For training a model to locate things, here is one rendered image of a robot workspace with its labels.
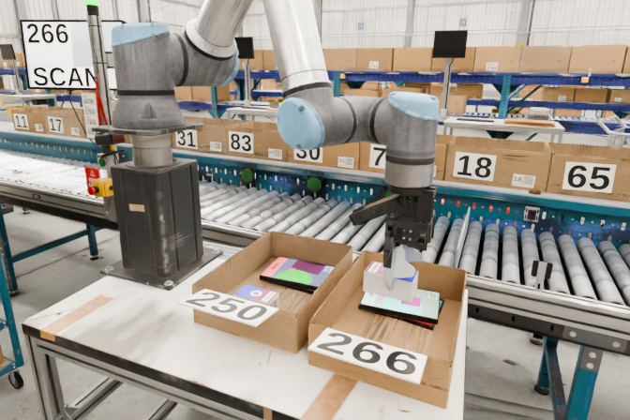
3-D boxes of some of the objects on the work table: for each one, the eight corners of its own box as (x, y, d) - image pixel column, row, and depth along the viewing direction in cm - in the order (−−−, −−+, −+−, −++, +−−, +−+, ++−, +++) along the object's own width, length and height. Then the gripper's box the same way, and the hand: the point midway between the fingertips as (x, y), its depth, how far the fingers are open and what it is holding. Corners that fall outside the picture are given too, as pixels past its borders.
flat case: (322, 292, 107) (322, 287, 106) (259, 279, 113) (259, 275, 113) (337, 270, 119) (337, 265, 119) (279, 260, 125) (279, 255, 125)
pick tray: (192, 322, 97) (188, 285, 94) (270, 258, 130) (270, 230, 128) (297, 355, 86) (297, 314, 83) (352, 276, 120) (354, 245, 117)
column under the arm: (169, 291, 110) (158, 175, 101) (99, 273, 119) (83, 166, 110) (223, 253, 133) (217, 157, 124) (161, 241, 142) (153, 150, 133)
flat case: (432, 332, 93) (433, 326, 93) (357, 309, 102) (357, 304, 101) (443, 304, 105) (444, 299, 104) (375, 286, 113) (376, 280, 113)
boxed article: (247, 299, 106) (246, 284, 104) (279, 308, 102) (279, 292, 101) (234, 309, 101) (233, 293, 100) (268, 320, 97) (268, 303, 96)
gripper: (428, 196, 68) (419, 306, 74) (441, 180, 79) (431, 276, 85) (380, 189, 72) (374, 294, 77) (397, 174, 83) (392, 267, 88)
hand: (391, 276), depth 82 cm, fingers closed on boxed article, 6 cm apart
